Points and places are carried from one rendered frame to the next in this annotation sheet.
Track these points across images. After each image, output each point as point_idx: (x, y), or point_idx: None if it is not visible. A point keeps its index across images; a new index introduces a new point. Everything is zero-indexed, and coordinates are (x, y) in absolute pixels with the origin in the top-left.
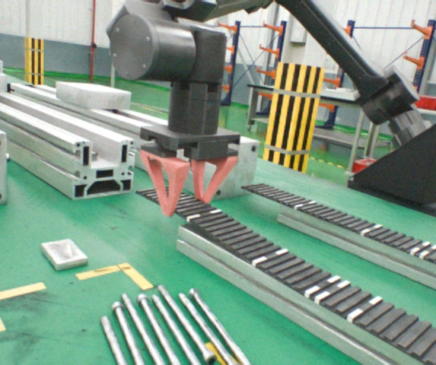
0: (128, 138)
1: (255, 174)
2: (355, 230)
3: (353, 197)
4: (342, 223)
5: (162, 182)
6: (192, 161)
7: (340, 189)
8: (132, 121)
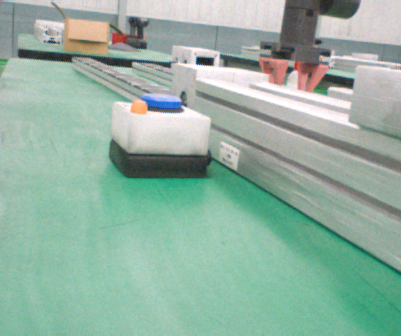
0: (337, 88)
1: (97, 143)
2: (169, 90)
3: (24, 114)
4: (171, 91)
5: (308, 85)
6: (284, 73)
7: (8, 118)
8: (334, 99)
